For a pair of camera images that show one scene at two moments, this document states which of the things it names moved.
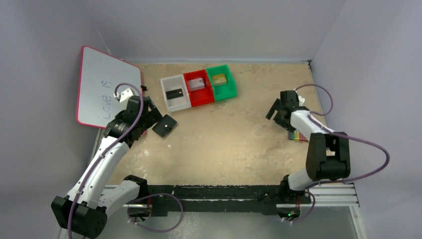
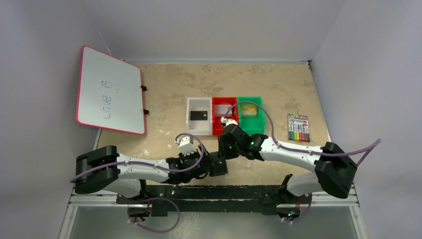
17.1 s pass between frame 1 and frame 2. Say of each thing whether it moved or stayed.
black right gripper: moved
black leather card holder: moved
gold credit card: moved
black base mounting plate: stayed
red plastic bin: moved
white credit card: moved
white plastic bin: moved
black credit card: moved
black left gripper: moved
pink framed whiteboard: stayed
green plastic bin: moved
